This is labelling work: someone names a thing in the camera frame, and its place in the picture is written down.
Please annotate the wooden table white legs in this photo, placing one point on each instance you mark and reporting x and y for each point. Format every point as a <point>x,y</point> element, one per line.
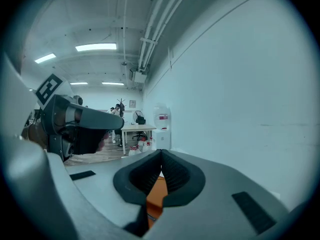
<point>138,127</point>

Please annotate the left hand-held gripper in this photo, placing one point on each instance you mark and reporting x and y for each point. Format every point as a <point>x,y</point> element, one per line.
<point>50,114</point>

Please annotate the large clear water jug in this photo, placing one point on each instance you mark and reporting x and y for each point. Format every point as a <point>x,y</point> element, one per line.
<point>162,116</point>

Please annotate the grey ceiling dome sensor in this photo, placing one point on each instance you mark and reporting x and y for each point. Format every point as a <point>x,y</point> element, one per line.
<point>124,64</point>

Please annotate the black pedestal fan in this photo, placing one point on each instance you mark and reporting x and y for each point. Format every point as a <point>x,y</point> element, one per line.
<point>138,115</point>

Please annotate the person's left forearm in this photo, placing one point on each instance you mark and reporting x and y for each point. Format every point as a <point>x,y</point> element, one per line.
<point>33,134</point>

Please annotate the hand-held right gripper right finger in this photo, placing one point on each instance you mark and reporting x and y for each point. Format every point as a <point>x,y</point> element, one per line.
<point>215,196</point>

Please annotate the orange box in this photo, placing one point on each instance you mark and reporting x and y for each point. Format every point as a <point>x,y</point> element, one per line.
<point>155,199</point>

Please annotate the clear water bottle red cap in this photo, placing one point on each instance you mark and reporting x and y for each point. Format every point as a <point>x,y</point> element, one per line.
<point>142,141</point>
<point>135,151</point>
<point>150,139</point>
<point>147,147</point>

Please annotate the black office chair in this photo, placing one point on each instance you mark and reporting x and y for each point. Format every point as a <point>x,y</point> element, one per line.
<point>140,131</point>

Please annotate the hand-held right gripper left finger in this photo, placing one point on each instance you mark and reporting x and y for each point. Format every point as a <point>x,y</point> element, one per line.
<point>100,189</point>

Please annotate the framed wall picture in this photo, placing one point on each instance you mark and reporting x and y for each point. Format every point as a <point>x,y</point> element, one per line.
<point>132,103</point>

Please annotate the white water dispenser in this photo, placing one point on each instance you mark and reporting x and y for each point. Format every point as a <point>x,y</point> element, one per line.
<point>161,139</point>

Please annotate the white ceiling pipe bundle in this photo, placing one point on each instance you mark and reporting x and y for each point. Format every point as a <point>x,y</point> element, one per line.
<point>160,21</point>

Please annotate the white square plastic block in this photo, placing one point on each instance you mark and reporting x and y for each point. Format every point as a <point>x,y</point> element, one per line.
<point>138,77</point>

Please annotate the black coat rack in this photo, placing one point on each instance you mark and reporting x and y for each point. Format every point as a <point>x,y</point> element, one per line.
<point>121,106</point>

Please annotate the ceiling light panel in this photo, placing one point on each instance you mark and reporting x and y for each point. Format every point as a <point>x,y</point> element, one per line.
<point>96,47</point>
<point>45,58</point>
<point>113,83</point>
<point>79,83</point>

